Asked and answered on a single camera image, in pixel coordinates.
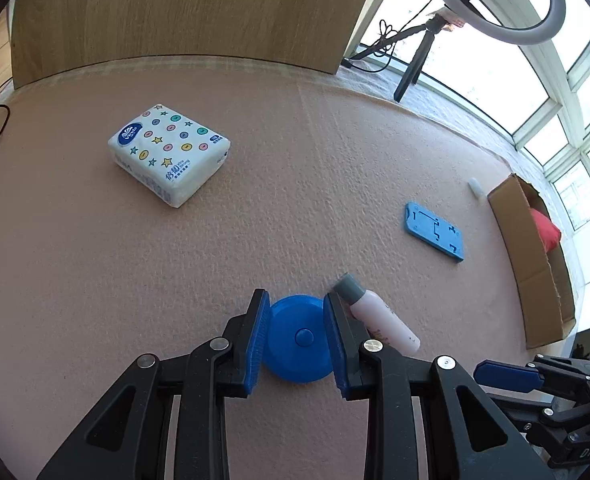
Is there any black tripod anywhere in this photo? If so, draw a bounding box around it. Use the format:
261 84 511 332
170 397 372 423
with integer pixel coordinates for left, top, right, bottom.
342 10 456 103

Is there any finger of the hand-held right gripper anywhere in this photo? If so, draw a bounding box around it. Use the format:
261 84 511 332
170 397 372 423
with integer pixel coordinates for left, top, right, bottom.
490 392 590 468
474 355 590 401

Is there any star-patterned tissue pack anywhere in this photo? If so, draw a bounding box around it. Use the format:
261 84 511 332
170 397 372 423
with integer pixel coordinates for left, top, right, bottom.
108 103 231 208

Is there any blue round case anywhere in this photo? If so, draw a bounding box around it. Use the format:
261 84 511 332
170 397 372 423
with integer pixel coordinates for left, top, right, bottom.
267 294 335 386

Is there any cardboard box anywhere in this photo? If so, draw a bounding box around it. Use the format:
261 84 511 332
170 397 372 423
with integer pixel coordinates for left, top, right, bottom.
488 173 576 350

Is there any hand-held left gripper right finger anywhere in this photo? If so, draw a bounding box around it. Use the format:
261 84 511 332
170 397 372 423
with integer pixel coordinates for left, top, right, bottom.
323 291 556 480

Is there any black ring light cable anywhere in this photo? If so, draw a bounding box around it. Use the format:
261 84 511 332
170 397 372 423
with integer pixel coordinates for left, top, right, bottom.
347 19 401 68

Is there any small pink bottle grey cap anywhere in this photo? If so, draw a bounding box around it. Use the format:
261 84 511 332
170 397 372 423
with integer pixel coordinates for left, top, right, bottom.
331 273 421 355

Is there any white ring light tripod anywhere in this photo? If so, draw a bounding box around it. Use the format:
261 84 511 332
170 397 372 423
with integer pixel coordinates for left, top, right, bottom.
345 0 590 231

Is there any red cloth pouch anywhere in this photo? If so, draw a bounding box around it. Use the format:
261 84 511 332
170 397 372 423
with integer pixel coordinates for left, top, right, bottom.
529 208 562 252

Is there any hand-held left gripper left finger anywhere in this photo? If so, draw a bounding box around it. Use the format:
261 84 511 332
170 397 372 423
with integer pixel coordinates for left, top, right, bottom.
37 288 272 480

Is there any blue plastic stand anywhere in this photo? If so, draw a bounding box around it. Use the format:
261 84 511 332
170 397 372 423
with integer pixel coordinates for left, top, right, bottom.
403 201 465 263

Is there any light wooden board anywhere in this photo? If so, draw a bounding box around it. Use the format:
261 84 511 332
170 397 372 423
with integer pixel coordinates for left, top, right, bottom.
10 0 408 90

